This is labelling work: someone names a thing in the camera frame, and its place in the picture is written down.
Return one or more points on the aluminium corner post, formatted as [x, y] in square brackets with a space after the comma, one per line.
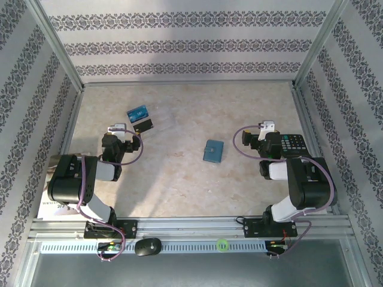
[319, 45]
[63, 51]

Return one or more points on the black credit card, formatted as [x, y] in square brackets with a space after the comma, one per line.
[145, 125]

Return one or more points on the paperback book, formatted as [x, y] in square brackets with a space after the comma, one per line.
[51, 209]

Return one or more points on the blue credit card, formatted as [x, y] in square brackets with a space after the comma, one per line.
[138, 113]

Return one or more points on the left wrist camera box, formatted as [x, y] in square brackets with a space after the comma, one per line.
[117, 129]

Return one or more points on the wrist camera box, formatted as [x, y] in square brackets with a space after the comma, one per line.
[266, 127]
[117, 129]

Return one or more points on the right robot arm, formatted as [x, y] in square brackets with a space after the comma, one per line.
[311, 185]

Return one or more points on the aluminium side rail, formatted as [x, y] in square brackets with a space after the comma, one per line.
[305, 119]
[71, 119]

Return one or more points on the aluminium front rail frame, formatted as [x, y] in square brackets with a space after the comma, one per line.
[191, 228]

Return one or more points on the blue leather card holder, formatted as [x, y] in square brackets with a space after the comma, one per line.
[213, 152]

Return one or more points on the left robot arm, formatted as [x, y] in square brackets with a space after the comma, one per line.
[71, 185]

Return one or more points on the small circuit board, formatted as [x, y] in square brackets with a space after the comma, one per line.
[276, 246]
[110, 247]

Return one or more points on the black calculator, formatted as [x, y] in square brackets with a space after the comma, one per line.
[294, 143]

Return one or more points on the black computer mouse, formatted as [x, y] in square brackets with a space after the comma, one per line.
[148, 247]

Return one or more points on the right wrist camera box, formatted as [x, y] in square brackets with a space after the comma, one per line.
[266, 127]

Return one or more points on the clear acrylic tray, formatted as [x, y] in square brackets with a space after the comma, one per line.
[161, 119]

